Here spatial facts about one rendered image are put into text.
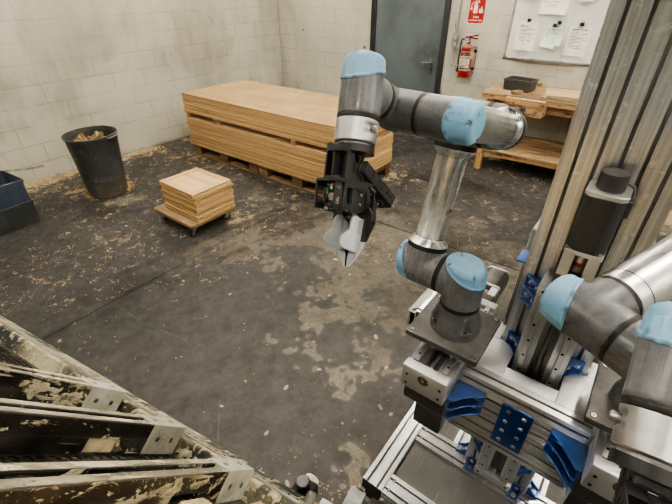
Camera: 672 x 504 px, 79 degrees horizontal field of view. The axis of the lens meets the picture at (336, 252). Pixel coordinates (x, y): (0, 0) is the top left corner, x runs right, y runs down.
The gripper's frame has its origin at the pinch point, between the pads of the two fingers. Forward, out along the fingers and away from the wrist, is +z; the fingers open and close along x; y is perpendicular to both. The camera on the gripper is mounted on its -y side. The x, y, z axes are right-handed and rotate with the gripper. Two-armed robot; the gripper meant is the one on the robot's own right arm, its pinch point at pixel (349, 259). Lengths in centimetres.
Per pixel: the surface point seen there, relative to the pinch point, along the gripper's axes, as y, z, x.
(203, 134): -202, -98, -437
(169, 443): 7, 55, -47
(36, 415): 39, 33, -34
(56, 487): 42, 30, -8
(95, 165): -77, -36, -415
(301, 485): -19, 65, -24
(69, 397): 26, 45, -65
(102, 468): 34, 35, -15
